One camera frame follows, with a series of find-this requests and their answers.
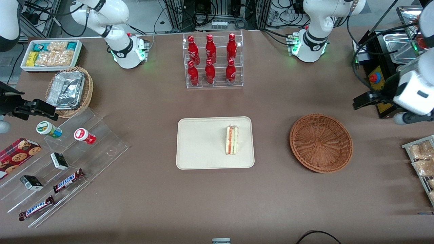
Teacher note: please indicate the clear acrylic bottle rack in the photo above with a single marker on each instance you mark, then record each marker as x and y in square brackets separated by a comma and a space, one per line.
[220, 73]

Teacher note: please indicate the Snickers bar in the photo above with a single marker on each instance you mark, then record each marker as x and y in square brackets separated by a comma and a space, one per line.
[35, 208]
[67, 180]

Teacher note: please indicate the cream rectangular tray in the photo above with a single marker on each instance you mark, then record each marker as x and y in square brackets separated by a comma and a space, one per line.
[200, 144]

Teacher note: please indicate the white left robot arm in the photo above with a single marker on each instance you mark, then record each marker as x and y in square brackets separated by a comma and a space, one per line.
[313, 20]

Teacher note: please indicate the red lid cup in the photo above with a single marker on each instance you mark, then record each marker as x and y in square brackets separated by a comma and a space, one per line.
[84, 135]

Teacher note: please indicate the round brown wicker basket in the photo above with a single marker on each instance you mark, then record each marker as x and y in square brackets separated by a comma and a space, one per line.
[320, 144]

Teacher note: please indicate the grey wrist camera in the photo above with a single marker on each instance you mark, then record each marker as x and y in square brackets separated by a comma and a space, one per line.
[412, 118]
[4, 126]

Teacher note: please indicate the white snack bin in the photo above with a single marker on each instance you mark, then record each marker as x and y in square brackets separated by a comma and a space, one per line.
[78, 54]

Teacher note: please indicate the small black box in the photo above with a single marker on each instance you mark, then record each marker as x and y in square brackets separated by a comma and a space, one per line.
[59, 161]
[31, 183]

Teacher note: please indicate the triangle sandwich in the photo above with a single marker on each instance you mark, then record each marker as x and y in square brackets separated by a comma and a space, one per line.
[232, 140]

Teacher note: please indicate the yellow snack packet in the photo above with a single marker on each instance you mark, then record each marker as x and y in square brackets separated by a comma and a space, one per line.
[32, 58]

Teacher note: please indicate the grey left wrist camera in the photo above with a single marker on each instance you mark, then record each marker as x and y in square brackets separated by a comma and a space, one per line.
[412, 118]

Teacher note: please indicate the red food piece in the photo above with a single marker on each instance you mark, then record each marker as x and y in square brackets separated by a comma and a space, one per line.
[419, 42]

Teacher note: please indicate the red cola bottle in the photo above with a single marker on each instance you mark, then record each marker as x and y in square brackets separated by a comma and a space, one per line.
[193, 51]
[231, 47]
[193, 74]
[210, 49]
[231, 72]
[210, 73]

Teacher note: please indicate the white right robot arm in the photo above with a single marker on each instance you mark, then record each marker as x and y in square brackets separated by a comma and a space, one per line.
[117, 15]

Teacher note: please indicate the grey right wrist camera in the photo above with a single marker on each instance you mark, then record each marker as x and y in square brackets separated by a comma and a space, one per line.
[4, 126]

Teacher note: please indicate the clear snack bag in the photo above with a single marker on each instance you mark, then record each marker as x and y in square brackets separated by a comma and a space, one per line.
[423, 167]
[420, 150]

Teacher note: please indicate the steel pan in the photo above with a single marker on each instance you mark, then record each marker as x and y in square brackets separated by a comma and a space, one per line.
[396, 49]

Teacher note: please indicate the clear bag of crackers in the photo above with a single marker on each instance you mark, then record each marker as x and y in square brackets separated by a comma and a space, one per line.
[56, 57]

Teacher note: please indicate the green lid cup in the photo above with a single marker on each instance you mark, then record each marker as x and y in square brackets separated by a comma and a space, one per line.
[47, 128]

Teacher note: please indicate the black machine with yellow panel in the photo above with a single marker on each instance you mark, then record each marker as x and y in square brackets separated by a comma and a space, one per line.
[376, 73]

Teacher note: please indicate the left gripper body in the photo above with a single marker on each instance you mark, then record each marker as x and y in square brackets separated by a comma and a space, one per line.
[386, 89]

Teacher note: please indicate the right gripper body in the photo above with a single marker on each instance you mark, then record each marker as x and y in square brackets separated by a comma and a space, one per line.
[7, 104]

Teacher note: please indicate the red cookie box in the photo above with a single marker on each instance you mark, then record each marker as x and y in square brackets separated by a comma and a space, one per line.
[17, 156]

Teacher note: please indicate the grey white power strip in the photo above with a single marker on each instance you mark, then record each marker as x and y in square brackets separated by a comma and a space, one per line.
[219, 24]

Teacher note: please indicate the oval wicker basket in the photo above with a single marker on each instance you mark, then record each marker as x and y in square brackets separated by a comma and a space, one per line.
[88, 91]

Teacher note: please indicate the clear acrylic stepped shelf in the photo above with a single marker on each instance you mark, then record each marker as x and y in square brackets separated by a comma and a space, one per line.
[101, 135]

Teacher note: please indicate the teal snack packet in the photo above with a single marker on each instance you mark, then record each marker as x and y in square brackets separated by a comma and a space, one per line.
[40, 46]

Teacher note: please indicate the grey device edge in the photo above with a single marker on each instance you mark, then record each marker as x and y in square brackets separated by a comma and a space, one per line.
[221, 241]

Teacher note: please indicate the grey rack with snack bags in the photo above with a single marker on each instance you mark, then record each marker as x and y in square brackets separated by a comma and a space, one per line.
[407, 146]

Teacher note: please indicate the aluminium foil container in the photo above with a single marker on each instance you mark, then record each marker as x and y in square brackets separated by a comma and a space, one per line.
[66, 89]

